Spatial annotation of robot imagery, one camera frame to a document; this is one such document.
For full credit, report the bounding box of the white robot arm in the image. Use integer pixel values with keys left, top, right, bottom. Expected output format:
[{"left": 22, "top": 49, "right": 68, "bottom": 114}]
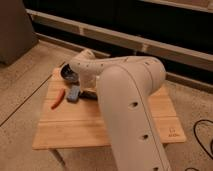
[{"left": 69, "top": 49, "right": 171, "bottom": 171}]

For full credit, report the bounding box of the black eraser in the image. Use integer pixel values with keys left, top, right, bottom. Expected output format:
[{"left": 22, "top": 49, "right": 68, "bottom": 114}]
[{"left": 79, "top": 91, "right": 97, "bottom": 100}]

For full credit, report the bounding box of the wooden table leg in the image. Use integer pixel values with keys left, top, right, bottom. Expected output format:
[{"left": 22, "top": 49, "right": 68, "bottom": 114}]
[{"left": 49, "top": 149, "right": 67, "bottom": 171}]

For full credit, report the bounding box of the grey cabinet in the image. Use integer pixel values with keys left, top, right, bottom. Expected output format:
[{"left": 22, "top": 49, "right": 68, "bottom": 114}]
[{"left": 0, "top": 0, "right": 38, "bottom": 65}]

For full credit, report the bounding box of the black cable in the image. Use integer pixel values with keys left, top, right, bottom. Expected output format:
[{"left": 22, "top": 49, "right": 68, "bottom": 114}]
[{"left": 184, "top": 118, "right": 213, "bottom": 171}]

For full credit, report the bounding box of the dark round bowl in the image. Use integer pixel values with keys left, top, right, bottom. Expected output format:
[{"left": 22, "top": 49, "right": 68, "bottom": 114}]
[{"left": 60, "top": 64, "right": 79, "bottom": 83}]

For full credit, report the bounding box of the blue sponge block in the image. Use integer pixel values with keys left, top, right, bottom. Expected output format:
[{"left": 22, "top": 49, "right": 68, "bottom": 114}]
[{"left": 66, "top": 85, "right": 80, "bottom": 103}]

